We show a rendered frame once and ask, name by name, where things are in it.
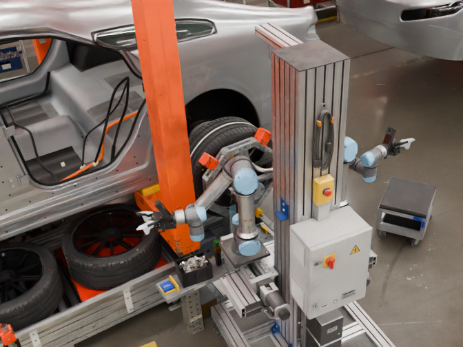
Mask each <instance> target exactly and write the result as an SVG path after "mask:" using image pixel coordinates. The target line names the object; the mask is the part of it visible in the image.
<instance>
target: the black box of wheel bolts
mask: <svg viewBox="0 0 463 347"><path fill-rule="evenodd" d="M174 262H175V267H176V274H177V276H178V278H179V280H180V282H181V284H182V285H183V288H186V287H188V286H192V285H195V284H197V283H200V282H204V281H206V280H209V279H212V278H213V273H212V263H211V262H210V261H209V259H208V257H207V256H206V254H205V252H204V251H202V252H200V253H196V254H193V255H190V256H187V257H184V258H182V259H179V260H176V261H174Z"/></svg>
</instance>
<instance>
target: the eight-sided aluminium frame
mask: <svg viewBox="0 0 463 347"><path fill-rule="evenodd" d="M252 147H256V148H258V149H259V150H261V151H263V152H265V153H266V152H271V153H273V149H271V148H269V147H268V146H265V145H262V144H260V142H259V141H258V140H256V139H255V138H253V137H250V138H247V139H244V140H242V141H239V142H237V143H234V144H231V145H228V146H225V147H223V148H222V149H221V150H220V151H219V153H218V155H217V156H216V157H215V159H217V161H219V164H218V165H217V167H216V168H215V170H213V171H212V170H210V169H207V171H206V172H205V173H204V175H203V177H202V181H203V192H204V191H205V190H206V189H207V188H208V187H209V186H210V184H211V183H212V181H213V180H214V178H215V177H216V175H217V174H218V172H219V171H220V170H221V168H222V167H223V165H224V164H225V162H226V161H227V159H228V158H229V157H230V156H233V155H234V154H237V153H238V152H242V151H244V150H246V149H251V148H252ZM271 167H273V161H271V162H268V168H271ZM263 185H264V188H265V190H264V192H263V195H262V196H261V197H260V198H259V199H257V200H255V201H254V206H255V209H257V208H259V207H260V206H261V205H262V203H263V202H264V200H265V198H266V197H267V196H268V195H269V193H270V191H271V190H272V189H273V188H274V182H273V177H272V178H270V179H267V180H266V181H265V182H264V184H263ZM209 210H211V211H213V212H216V213H218V214H220V215H223V216H225V217H226V218H229V219H230V214H229V209H226V208H224V207H222V206H220V205H218V204H216V203H213V204H212V205H211V207H210V208H209Z"/></svg>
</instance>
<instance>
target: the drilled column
mask: <svg viewBox="0 0 463 347"><path fill-rule="evenodd" d="M181 306H182V312H183V320H184V325H185V328H186V329H187V331H188V332H189V334H190V335H194V334H196V333H198V332H200V331H202V330H204V326H203V315H202V309H201V303H200V293H199V289H198V290H196V291H194V292H192V293H189V294H187V295H185V296H183V297H181ZM194 331H195V332H194Z"/></svg>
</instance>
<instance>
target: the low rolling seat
mask: <svg viewBox="0 0 463 347"><path fill-rule="evenodd" d="M435 188H436V186H435V185H430V184H426V183H423V182H416V181H412V180H407V179H403V178H396V177H391V179H390V181H389V183H388V186H387V188H386V190H385V193H384V195H383V197H382V199H381V201H380V206H379V207H378V216H377V223H376V229H378V230H380V238H381V239H382V240H384V239H385V235H386V232H389V233H394V234H398V235H403V236H406V237H409V238H412V239H411V240H410V242H409V244H410V245H411V246H416V245H417V244H418V243H419V240H423V237H424V234H425V231H426V228H427V224H428V222H429V220H431V218H432V215H431V212H432V209H433V202H434V198H435V191H436V189H435Z"/></svg>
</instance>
